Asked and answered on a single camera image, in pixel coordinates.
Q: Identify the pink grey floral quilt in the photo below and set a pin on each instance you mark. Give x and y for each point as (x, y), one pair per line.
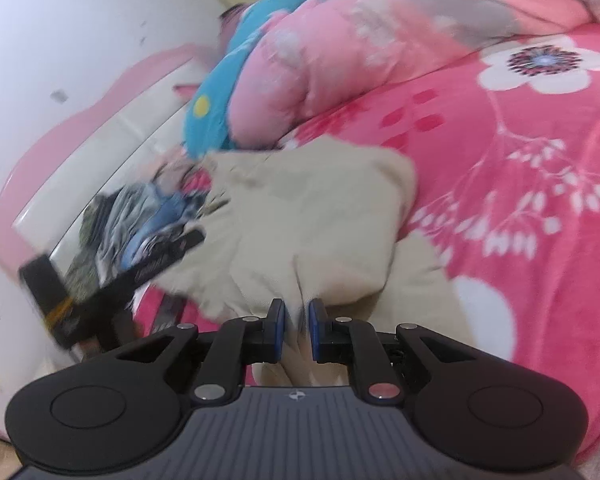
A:
(330, 60)

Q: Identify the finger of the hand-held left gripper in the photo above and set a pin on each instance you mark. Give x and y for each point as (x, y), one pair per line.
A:
(192, 245)
(170, 312)

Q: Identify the blue pillow with yellow dot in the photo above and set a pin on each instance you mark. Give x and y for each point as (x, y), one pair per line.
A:
(215, 100)

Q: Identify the pink white padded headboard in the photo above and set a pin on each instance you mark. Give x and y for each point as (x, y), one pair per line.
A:
(105, 135)

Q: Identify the green leaf print pillow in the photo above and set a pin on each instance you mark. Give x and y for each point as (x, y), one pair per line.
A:
(82, 270)

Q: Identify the grey sweatshirt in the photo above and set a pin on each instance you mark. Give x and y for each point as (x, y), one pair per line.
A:
(130, 205)

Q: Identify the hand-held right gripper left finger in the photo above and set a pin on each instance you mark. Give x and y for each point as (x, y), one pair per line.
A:
(276, 332)

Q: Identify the blue jeans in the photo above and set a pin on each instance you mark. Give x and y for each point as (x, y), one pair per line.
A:
(170, 210)

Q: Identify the beige pants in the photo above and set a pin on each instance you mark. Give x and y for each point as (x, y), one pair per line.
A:
(305, 220)

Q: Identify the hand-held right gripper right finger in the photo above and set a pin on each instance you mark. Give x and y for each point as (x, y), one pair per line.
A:
(316, 332)

